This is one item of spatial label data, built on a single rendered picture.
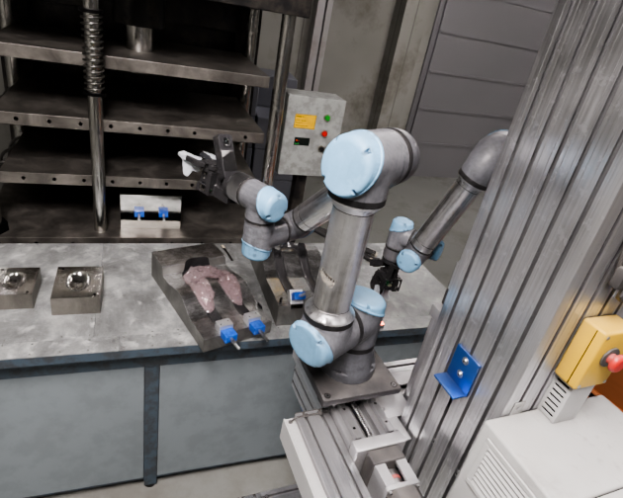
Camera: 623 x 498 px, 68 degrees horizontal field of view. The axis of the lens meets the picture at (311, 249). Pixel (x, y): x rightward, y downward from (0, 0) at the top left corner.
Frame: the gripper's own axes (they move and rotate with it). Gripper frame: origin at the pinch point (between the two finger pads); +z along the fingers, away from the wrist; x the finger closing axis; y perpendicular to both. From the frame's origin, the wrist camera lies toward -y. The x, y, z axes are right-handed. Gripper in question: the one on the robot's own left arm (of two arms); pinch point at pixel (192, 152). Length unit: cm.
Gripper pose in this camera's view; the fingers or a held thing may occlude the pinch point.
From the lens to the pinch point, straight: 133.9
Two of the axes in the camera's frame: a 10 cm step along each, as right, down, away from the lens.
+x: 6.5, -1.2, 7.5
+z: -7.2, -4.3, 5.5
